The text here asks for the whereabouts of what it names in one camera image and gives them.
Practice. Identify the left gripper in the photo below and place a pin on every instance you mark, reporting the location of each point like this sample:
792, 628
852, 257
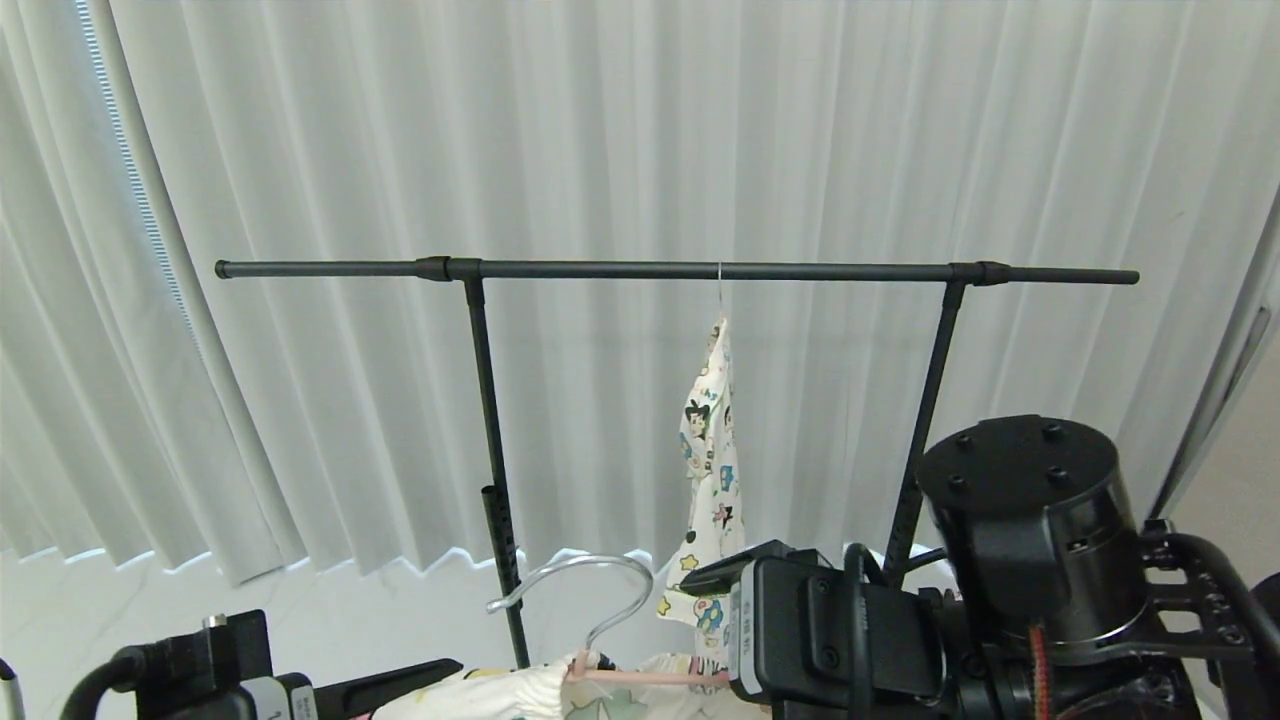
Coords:
275, 700

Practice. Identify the cream printed garment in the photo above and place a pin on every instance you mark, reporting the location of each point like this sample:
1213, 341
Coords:
712, 480
470, 695

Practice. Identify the pink clothes hanger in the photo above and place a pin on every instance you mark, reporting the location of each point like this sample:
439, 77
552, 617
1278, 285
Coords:
720, 290
640, 676

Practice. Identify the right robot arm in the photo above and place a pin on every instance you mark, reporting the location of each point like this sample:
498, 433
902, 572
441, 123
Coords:
1040, 520

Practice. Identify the black clothes rack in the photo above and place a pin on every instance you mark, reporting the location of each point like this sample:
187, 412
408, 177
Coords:
800, 271

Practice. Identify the white curtain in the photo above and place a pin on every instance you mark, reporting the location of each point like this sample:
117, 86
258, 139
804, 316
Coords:
700, 120

